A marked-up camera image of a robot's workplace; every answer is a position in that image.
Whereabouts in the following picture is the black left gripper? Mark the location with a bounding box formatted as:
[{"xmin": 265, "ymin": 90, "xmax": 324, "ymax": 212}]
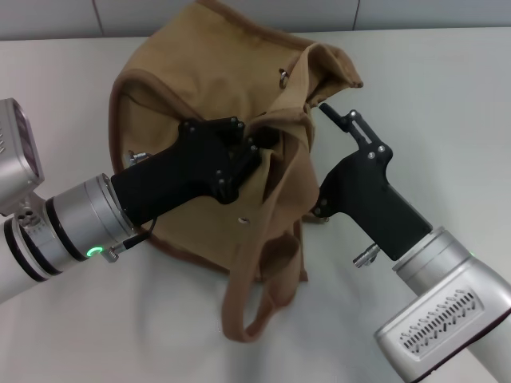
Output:
[{"xmin": 110, "ymin": 116, "xmax": 281, "ymax": 235}]

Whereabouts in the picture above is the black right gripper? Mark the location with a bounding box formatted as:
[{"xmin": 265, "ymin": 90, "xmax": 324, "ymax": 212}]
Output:
[{"xmin": 312, "ymin": 101, "xmax": 435, "ymax": 263}]

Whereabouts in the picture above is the khaki canvas food bag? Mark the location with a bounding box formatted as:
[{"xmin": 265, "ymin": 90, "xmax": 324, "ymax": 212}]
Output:
[{"xmin": 108, "ymin": 0, "xmax": 364, "ymax": 344}]

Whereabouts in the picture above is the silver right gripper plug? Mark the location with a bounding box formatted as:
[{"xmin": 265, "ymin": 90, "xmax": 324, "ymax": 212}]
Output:
[{"xmin": 352, "ymin": 244, "xmax": 381, "ymax": 267}]

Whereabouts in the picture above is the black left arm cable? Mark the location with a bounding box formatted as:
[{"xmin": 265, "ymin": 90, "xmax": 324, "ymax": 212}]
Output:
[{"xmin": 105, "ymin": 220, "xmax": 160, "ymax": 265}]

